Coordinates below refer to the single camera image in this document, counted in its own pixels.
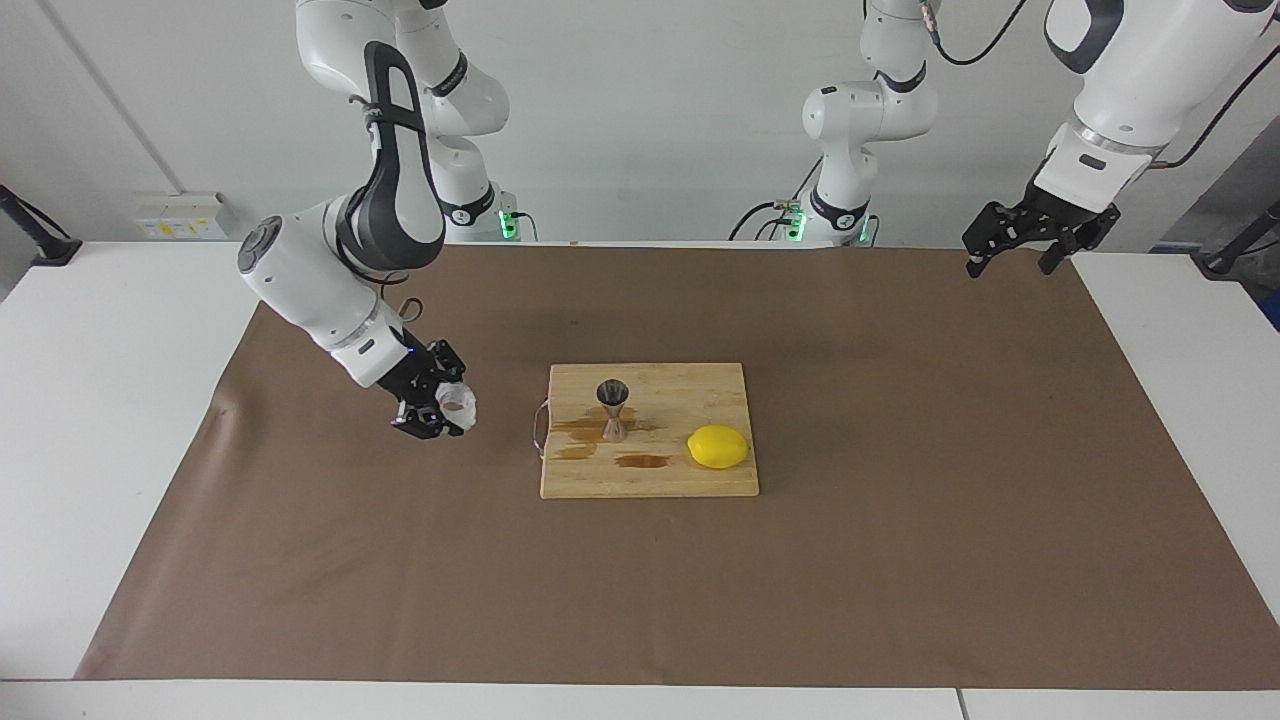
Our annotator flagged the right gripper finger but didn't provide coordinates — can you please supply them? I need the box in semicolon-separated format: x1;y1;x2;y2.
390;398;467;441
428;339;470;385

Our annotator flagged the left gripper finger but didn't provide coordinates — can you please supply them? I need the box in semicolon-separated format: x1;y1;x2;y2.
963;201;1019;279
1038;205;1122;277

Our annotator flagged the small clear glass cup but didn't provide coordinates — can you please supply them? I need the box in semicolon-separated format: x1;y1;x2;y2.
436;383;479;431

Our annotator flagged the steel double jigger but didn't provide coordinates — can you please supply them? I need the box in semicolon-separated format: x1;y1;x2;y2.
596;379;631;443

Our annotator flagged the dark grey panel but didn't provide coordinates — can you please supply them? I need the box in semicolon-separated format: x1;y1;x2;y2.
1158;115;1280;253

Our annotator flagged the black stand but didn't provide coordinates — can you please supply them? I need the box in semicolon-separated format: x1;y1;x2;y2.
1198;200;1280;280
0;183;84;268

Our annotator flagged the brown paper table mat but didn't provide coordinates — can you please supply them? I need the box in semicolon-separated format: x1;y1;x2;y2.
75;240;1280;691

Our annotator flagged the wooden cutting board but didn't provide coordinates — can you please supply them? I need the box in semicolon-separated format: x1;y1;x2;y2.
531;362;761;499

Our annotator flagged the yellow lemon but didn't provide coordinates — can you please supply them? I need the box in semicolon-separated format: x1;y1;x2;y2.
687;424;751;470

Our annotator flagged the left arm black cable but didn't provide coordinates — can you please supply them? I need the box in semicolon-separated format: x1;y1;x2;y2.
918;0;1280;171

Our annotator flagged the black base cable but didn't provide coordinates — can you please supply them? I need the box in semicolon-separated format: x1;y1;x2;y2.
728;150;823;242

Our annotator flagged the white wall socket box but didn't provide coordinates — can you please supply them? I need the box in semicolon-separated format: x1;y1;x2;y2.
133;191;234;241

